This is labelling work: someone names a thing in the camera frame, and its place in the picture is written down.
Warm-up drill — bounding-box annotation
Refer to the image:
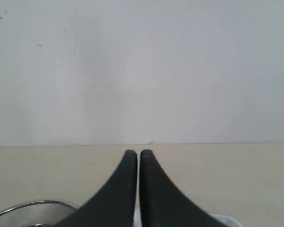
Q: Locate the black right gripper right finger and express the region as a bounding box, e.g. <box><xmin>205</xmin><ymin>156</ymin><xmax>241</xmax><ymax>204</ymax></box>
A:
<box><xmin>139</xmin><ymin>149</ymin><xmax>224</xmax><ymax>227</ymax></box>

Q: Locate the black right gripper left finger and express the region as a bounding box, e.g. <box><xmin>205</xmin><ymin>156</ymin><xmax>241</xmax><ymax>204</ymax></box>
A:
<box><xmin>55</xmin><ymin>150</ymin><xmax>137</xmax><ymax>227</ymax></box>

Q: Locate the white plastic tray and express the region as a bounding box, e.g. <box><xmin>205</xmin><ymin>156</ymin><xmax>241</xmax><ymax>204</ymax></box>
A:
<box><xmin>133</xmin><ymin>208</ymin><xmax>243</xmax><ymax>227</ymax></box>

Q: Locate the steel mesh strainer basket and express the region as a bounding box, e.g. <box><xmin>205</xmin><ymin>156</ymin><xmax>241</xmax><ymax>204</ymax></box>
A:
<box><xmin>0</xmin><ymin>199</ymin><xmax>79</xmax><ymax>227</ymax></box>

